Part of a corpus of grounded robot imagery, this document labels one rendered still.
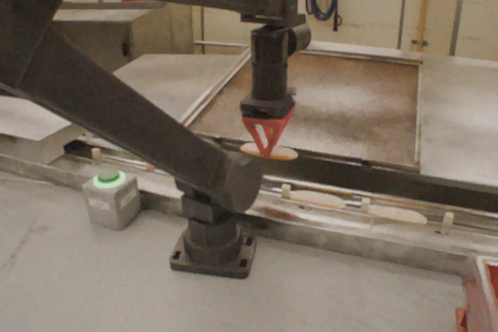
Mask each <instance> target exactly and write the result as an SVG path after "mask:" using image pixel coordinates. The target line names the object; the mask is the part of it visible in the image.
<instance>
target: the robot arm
mask: <svg viewBox="0 0 498 332"><path fill-rule="evenodd" d="M147 1H151V2H161V3H168V4H178V5H186V6H189V5H193V6H197V7H204V8H209V9H210V8H213V9H219V10H225V11H230V12H235V13H240V22H250V23H260V24H267V25H263V26H261V27H259V28H256V29H253V30H251V62H252V92H251V93H250V94H249V95H247V96H246V97H245V98H244V99H243V100H242V101H241V102H240V111H241V112H242V121H243V122H244V124H245V126H246V128H247V129H248V131H249V133H250V135H251V136H252V137H253V139H254V141H255V143H256V145H257V147H258V149H259V151H260V153H261V155H262V156H265V157H269V156H270V154H271V152H272V150H273V149H274V147H275V146H277V145H278V143H279V141H280V139H281V137H282V135H283V133H284V131H285V129H286V127H287V125H288V123H289V121H290V119H291V117H292V115H293V113H294V109H295V101H293V97H292V96H296V88H295V87H291V86H287V59H288V57H289V56H291V55H293V54H295V53H299V52H301V51H303V50H304V49H306V48H307V47H308V46H309V44H310V42H311V38H312V33H311V30H310V28H309V25H308V24H307V16H306V14H305V13H302V12H301V13H298V2H299V0H147ZM62 2H63V0H0V88H2V89H4V90H5V91H7V92H9V93H14V94H16V95H18V96H19V97H21V98H23V99H26V100H28V101H31V102H32V103H34V104H35V105H38V106H39V107H41V108H43V109H45V110H47V111H48V112H51V113H52V114H55V115H56V116H58V117H60V118H62V119H64V120H65V121H66V120H67V121H68V122H70V123H71V124H73V125H75V126H77V127H79V128H80V129H82V130H84V131H86V132H88V133H90V134H93V135H95V136H97V137H99V138H100V139H102V140H103V141H105V142H107V143H109V144H111V145H113V146H114V147H116V148H118V149H120V150H123V151H125V152H127V153H129V154H131V155H133V156H135V157H136V158H139V159H141V160H143V161H144V162H146V163H148V164H150V165H152V166H154V167H156V168H158V169H159V170H161V171H163V172H165V173H167V174H169V175H171V176H172V177H173V178H174V182H175V186H176V187H177V189H178V190H179V191H181V192H184V194H182V195H181V208H182V213H183V214H184V215H187V216H188V223H189V225H188V226H187V228H186V230H184V231H182V234H181V236H180V238H179V239H178V241H177V243H176V245H175V246H174V248H173V252H172V254H171V255H170V256H169V265H170V269H171V270H174V271H184V272H186V273H194V274H201V275H208V276H215V277H223V278H231V279H246V278H248V276H249V274H250V270H251V267H252V263H253V258H254V254H255V250H256V248H257V238H256V237H255V236H254V235H248V234H242V228H241V227H239V226H238V225H237V216H236V215H235V212H239V213H244V212H246V211H248V210H249V209H250V208H251V207H252V205H253V204H254V202H255V200H257V198H258V196H259V194H260V191H261V186H262V180H263V170H262V165H261V162H260V161H259V160H258V159H254V158H252V157H250V156H246V155H244V154H240V153H232V152H228V151H226V150H222V149H221V148H219V147H218V146H216V145H214V144H213V143H210V142H208V141H206V140H204V139H202V138H201V137H199V136H198V135H196V134H194V133H193V132H191V131H190V130H189V129H188V128H187V127H185V126H184V125H182V124H181V123H180V122H179V121H178V120H176V119H175V118H173V117H172V116H170V115H169V114H167V113H166V112H165V111H163V110H162V109H161V108H160V107H158V106H156V105H155V104H154V103H152V102H151V101H150V100H149V99H147V98H146V97H144V96H143V95H142V94H141V93H139V92H137V91H135V90H134V89H132V87H131V86H129V85H128V84H127V83H126V82H124V81H122V80H121V79H120V78H118V77H117V76H116V75H115V74H113V73H110V71H109V70H107V69H105V67H104V66H102V65H100V64H99V63H98V62H97V61H95V60H94V59H92V58H91V57H90V56H89V55H88V54H86V53H84V52H83V51H82V50H81V49H80V48H79V47H76V45H75V44H74V43H72V42H71V41H70V40H68V38H67V37H66V36H65V34H64V31H61V30H60V28H59V27H57V26H56V25H54V24H53V22H52V20H53V19H54V17H55V15H56V13H57V11H58V9H59V7H60V6H61V4H62ZM255 124H258V125H262V128H263V130H264V133H265V136H266V139H267V141H268V146H267V148H265V147H264V145H263V143H262V140H261V137H260V135H259V132H258V129H257V127H256V125H255ZM270 128H271V129H273V133H271V131H270Z"/></svg>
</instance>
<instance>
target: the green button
mask: <svg viewBox="0 0 498 332"><path fill-rule="evenodd" d="M120 177H121V175H120V173H119V172H118V171H117V170H107V171H101V172H100V173H99V174H98V176H97V179H98V182H99V183H103V184H108V183H112V182H116V181H117V180H118V179H120Z"/></svg>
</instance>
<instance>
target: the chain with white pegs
mask: <svg viewBox="0 0 498 332"><path fill-rule="evenodd" d="M92 159H97V160H100V161H103V160H101V157H100V150H99V149H96V148H95V149H92ZM145 167H146V171H150V172H155V167H154V166H152V165H150V164H148V163H146V162H145ZM155 173H157V172H155ZM290 189H291V185H286V184H284V185H283V187H282V197H280V198H288V199H289V197H288V195H289V193H290ZM369 206H370V199H369V198H363V201H362V206H361V208H360V212H359V213H363V214H364V213H368V210H369ZM368 214H369V213H368ZM453 219H454V214H453V213H450V212H449V213H446V214H445V218H444V221H443V225H442V226H444V227H447V228H451V226H452V222H453ZM438 226H439V225H438ZM442 226H439V227H442ZM451 229H452V228H451Z"/></svg>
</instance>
